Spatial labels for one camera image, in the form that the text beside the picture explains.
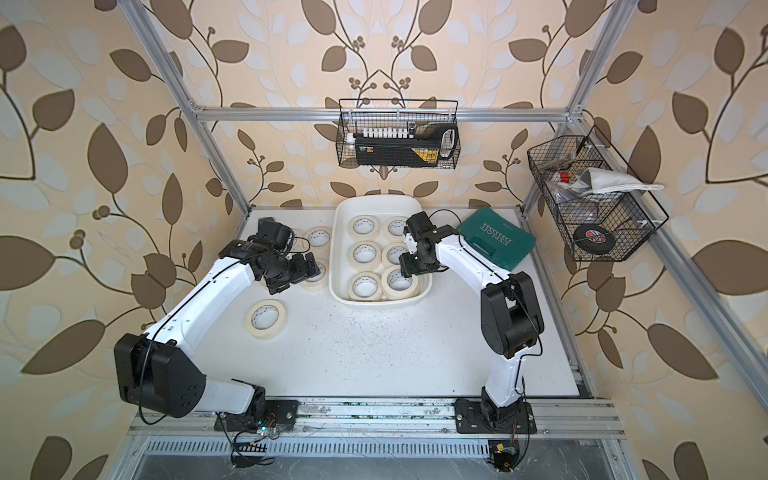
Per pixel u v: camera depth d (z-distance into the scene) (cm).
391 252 105
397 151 84
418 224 74
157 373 40
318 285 96
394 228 115
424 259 77
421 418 75
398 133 83
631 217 65
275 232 65
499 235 105
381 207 116
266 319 91
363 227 114
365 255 105
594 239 72
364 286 99
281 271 68
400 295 89
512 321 49
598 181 63
